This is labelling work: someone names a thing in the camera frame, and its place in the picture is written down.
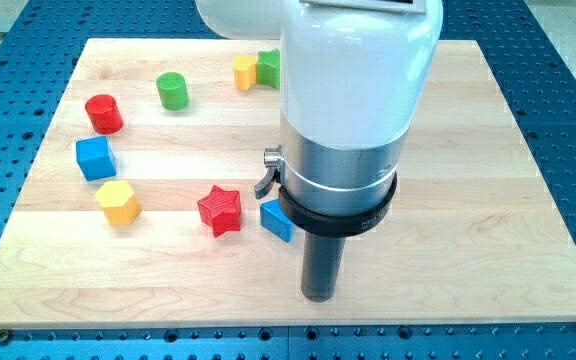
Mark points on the red cylinder block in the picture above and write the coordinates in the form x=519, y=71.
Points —
x=104, y=114

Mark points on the yellow heart block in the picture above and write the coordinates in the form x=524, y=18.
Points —
x=244, y=71

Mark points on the blue triangle block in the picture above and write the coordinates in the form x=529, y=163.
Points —
x=274, y=220

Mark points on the green star block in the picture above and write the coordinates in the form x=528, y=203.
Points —
x=268, y=68

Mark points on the yellow hexagon block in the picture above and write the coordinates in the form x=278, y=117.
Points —
x=119, y=202

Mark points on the blue cube block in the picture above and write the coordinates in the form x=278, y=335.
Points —
x=95, y=158

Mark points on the green cylinder block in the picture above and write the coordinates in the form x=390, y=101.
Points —
x=172, y=90

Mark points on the black clamp ring mount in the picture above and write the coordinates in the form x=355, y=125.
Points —
x=335, y=226

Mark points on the red star block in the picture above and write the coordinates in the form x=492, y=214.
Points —
x=221, y=210

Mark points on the light wooden board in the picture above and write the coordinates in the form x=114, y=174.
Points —
x=473, y=234

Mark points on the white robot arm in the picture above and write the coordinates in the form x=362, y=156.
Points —
x=351, y=76

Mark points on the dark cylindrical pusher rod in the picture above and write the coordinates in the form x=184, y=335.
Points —
x=320, y=268

